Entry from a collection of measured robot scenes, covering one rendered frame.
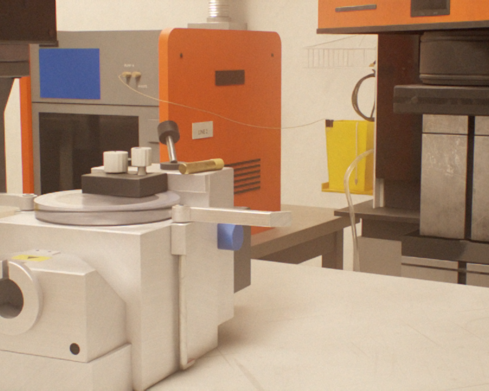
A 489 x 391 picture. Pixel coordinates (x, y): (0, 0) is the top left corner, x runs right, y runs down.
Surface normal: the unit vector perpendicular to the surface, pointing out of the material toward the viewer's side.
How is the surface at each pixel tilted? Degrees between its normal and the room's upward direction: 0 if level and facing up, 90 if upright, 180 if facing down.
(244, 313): 0
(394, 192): 90
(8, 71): 90
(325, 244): 90
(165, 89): 90
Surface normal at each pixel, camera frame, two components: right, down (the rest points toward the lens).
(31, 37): 0.91, 0.06
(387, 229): -0.51, 0.12
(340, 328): 0.00, -0.99
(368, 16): -0.92, 0.06
